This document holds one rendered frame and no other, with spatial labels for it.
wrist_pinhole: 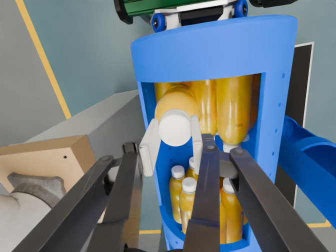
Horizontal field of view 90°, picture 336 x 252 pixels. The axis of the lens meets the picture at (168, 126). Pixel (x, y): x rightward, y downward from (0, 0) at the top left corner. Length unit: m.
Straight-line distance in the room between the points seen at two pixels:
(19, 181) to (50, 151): 0.17
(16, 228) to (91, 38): 1.36
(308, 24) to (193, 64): 1.51
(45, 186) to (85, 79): 1.20
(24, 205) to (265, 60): 0.64
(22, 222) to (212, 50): 0.59
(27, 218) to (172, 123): 0.51
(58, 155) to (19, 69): 1.57
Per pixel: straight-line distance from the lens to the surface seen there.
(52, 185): 0.65
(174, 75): 0.24
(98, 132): 0.73
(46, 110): 2.04
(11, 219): 0.61
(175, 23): 0.54
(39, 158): 0.63
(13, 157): 0.69
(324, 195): 0.99
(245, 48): 0.24
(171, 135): 0.19
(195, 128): 0.16
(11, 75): 2.16
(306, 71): 1.56
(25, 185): 0.68
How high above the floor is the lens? 1.46
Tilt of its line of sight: 67 degrees down
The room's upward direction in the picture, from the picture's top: 166 degrees counter-clockwise
